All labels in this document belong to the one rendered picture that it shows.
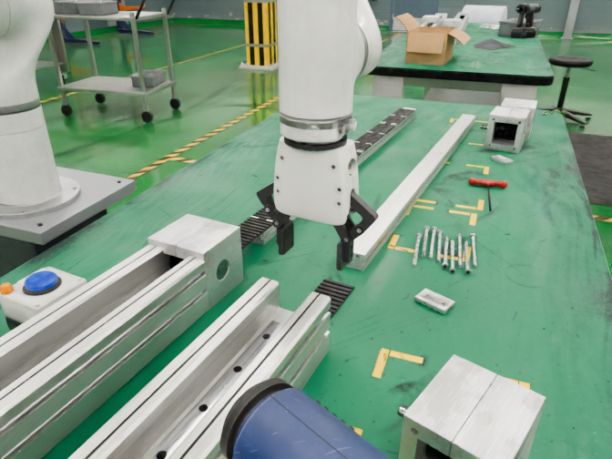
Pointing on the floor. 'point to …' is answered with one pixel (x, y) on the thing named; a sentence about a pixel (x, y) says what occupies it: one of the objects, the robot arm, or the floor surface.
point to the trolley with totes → (63, 10)
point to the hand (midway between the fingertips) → (314, 249)
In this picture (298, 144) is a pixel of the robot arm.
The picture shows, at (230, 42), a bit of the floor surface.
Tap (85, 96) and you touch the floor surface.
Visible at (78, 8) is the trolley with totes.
